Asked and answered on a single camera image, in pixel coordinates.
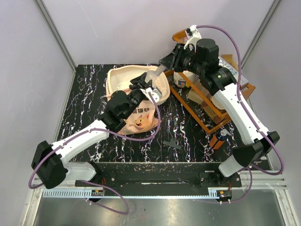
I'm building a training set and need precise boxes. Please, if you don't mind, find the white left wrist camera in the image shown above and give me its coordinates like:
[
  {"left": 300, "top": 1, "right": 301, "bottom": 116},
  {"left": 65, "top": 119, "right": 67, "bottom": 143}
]
[{"left": 145, "top": 87, "right": 162, "bottom": 100}]

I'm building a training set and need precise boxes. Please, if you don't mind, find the beige cloth bag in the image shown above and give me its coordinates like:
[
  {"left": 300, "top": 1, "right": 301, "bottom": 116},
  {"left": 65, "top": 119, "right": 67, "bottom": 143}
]
[{"left": 210, "top": 96, "right": 225, "bottom": 111}]

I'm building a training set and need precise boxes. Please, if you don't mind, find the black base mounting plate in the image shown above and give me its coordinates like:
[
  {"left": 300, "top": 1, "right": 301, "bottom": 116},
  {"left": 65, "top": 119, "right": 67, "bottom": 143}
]
[{"left": 75, "top": 162, "right": 242, "bottom": 190}]

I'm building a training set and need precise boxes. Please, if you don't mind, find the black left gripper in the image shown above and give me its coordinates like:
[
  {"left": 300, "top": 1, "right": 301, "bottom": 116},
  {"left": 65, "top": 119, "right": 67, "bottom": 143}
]
[{"left": 123, "top": 73, "right": 153, "bottom": 119}]

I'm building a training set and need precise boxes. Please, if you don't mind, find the white cable duct rail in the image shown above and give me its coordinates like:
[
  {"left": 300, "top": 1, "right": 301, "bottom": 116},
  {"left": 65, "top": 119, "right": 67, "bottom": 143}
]
[{"left": 43, "top": 185, "right": 229, "bottom": 199}]

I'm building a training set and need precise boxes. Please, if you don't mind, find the pink cat litter bag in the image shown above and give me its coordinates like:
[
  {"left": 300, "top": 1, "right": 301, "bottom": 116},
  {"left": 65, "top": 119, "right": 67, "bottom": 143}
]
[{"left": 118, "top": 100, "right": 159, "bottom": 135}]

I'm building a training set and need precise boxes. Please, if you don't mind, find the beige plastic litter box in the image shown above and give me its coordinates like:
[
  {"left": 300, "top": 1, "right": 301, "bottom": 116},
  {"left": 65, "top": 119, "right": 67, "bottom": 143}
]
[{"left": 106, "top": 65, "right": 170, "bottom": 105}]

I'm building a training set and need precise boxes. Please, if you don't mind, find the orange wooden rack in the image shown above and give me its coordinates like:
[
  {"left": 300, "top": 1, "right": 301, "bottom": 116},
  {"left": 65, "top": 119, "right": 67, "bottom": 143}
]
[{"left": 165, "top": 30, "right": 255, "bottom": 134}]

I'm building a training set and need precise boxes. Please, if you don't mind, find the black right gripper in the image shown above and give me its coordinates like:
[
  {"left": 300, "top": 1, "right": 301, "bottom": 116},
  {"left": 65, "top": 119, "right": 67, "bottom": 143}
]
[{"left": 158, "top": 42, "right": 205, "bottom": 76}]

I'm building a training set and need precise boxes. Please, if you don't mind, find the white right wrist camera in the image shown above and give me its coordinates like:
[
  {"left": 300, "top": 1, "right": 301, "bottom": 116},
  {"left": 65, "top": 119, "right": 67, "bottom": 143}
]
[{"left": 184, "top": 24, "right": 202, "bottom": 52}]

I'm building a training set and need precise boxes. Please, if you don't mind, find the clear plastic scoop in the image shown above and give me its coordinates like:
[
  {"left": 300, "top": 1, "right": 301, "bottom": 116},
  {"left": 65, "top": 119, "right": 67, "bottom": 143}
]
[{"left": 145, "top": 65, "right": 166, "bottom": 83}]

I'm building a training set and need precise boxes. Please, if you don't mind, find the orange blue bottle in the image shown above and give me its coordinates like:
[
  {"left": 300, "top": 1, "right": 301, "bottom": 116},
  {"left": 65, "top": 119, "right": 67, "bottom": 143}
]
[{"left": 209, "top": 129, "right": 229, "bottom": 150}]

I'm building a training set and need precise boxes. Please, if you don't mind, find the black plastic clip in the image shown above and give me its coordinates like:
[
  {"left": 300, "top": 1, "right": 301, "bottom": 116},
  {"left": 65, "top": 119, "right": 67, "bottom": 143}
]
[{"left": 163, "top": 139, "right": 182, "bottom": 150}]

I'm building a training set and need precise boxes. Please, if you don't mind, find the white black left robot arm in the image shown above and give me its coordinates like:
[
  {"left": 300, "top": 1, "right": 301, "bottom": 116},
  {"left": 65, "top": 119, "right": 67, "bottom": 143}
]
[{"left": 28, "top": 73, "right": 160, "bottom": 189}]

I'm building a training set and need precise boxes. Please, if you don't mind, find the red white long box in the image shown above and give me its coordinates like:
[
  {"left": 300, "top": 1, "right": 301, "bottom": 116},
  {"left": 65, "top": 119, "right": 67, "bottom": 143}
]
[{"left": 219, "top": 54, "right": 249, "bottom": 91}]

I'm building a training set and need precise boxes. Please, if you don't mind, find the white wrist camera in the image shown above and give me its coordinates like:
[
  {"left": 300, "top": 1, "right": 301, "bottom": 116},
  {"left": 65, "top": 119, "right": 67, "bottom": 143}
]
[
  {"left": 184, "top": 24, "right": 202, "bottom": 52},
  {"left": 145, "top": 87, "right": 162, "bottom": 100}
]

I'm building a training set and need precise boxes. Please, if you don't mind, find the light wooden block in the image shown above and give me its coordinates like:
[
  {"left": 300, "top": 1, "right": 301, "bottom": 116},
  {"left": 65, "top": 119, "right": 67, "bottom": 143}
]
[{"left": 187, "top": 90, "right": 207, "bottom": 107}]

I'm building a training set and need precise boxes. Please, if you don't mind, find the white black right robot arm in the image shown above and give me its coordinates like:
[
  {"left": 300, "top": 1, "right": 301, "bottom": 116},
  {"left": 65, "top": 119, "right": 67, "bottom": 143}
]
[{"left": 159, "top": 39, "right": 280, "bottom": 186}]

